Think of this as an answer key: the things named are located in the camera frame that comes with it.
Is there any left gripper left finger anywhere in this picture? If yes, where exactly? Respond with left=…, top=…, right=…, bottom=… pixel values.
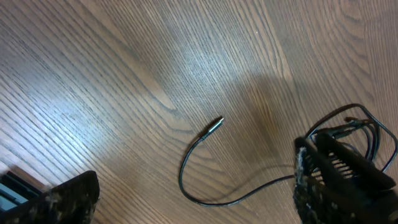
left=1, top=170, right=100, bottom=224

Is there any black usb cable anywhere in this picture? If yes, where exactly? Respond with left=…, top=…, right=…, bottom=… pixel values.
left=178, top=103, right=398, bottom=207

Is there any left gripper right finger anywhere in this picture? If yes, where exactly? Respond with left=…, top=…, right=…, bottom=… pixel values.
left=293, top=133, right=397, bottom=224

